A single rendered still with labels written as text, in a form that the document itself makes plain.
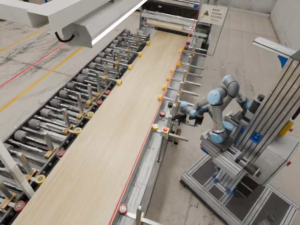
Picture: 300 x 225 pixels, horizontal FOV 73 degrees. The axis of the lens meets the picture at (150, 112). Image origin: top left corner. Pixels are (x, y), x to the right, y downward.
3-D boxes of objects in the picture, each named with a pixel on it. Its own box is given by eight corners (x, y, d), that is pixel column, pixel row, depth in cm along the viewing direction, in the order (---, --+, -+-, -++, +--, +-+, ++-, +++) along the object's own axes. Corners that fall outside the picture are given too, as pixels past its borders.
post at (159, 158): (161, 159, 233) (167, 133, 202) (160, 162, 230) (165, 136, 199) (157, 157, 234) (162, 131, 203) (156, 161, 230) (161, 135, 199)
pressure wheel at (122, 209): (119, 219, 174) (119, 214, 166) (117, 210, 179) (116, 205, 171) (128, 215, 177) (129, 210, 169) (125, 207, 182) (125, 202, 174)
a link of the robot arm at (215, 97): (229, 138, 202) (226, 87, 179) (220, 146, 194) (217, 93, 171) (218, 135, 210) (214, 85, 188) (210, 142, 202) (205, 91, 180)
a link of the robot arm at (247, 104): (245, 117, 232) (250, 108, 223) (239, 109, 242) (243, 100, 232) (254, 116, 235) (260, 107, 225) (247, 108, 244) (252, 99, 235)
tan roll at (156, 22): (206, 35, 436) (208, 29, 428) (206, 37, 427) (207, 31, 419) (143, 22, 458) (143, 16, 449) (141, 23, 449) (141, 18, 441)
